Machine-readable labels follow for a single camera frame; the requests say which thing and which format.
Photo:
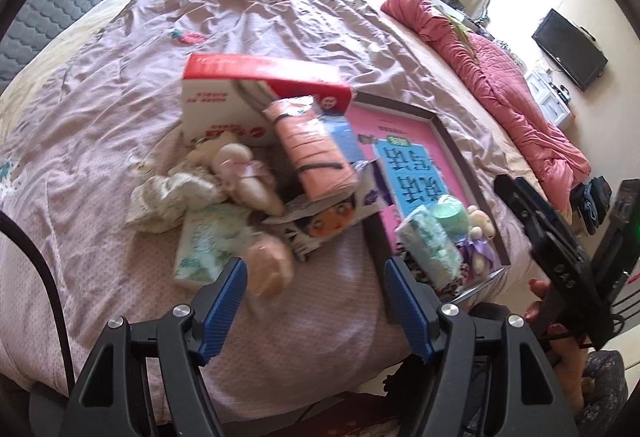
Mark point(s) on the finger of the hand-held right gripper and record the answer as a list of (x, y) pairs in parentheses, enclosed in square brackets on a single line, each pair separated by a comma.
[(562, 247), (537, 247)]

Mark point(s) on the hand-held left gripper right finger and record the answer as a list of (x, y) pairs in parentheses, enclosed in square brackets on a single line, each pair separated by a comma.
[(407, 307)]

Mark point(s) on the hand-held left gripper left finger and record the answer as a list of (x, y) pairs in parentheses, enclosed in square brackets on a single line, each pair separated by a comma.
[(222, 312)]

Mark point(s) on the leopard print scrunchie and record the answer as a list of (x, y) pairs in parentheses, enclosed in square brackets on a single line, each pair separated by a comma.
[(450, 288)]

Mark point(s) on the purple dress plush bear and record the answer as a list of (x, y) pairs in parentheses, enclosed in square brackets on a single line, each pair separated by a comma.
[(480, 223)]

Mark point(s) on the green tissue pack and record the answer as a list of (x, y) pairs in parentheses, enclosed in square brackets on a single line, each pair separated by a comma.
[(430, 247), (205, 242)]

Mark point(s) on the orange fluffy ball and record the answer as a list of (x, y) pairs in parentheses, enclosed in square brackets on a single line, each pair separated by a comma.
[(270, 267)]

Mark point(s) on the green round puff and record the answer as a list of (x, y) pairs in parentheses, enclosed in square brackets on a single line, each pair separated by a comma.
[(450, 217)]

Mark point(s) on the pink dress plush bear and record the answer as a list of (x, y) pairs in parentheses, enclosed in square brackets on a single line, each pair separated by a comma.
[(240, 172)]

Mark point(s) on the pink striped packet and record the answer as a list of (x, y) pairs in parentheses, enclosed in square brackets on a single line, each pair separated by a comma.
[(315, 152)]

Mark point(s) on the person's right hand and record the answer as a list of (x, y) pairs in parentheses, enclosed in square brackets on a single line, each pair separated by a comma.
[(570, 372)]

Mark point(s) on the dark bag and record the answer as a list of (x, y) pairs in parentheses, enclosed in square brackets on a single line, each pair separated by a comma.
[(590, 204)]

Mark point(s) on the cartoon face printed bag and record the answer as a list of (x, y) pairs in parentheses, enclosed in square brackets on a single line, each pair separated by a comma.
[(330, 219)]

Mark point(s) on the white floral scrunchie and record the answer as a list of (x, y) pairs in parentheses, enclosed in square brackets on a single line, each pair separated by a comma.
[(165, 202)]

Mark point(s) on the dark floral trousers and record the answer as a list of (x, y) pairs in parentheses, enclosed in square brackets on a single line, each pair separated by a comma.
[(605, 392)]

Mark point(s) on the pink picture book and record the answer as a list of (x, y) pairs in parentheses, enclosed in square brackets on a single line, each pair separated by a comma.
[(435, 147)]

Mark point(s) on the white cabinet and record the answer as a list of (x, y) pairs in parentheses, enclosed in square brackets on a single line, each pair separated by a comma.
[(547, 92)]

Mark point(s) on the pink quilt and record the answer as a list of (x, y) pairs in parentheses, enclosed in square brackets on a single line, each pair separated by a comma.
[(500, 82)]

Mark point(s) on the blue packet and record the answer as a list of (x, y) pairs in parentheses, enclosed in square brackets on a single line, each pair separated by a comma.
[(345, 139)]

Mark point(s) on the black television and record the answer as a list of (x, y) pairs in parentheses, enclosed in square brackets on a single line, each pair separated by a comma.
[(570, 49)]

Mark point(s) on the red white tissue box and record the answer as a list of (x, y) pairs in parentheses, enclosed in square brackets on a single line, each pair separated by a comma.
[(215, 112)]

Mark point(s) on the beige bed sheet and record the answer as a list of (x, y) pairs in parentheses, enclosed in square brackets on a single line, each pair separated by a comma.
[(425, 67)]

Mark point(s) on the green striped cloth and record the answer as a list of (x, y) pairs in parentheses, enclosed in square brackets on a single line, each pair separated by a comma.
[(465, 37)]

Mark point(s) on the purple printed quilt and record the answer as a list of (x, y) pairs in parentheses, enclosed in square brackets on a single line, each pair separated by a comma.
[(100, 117)]

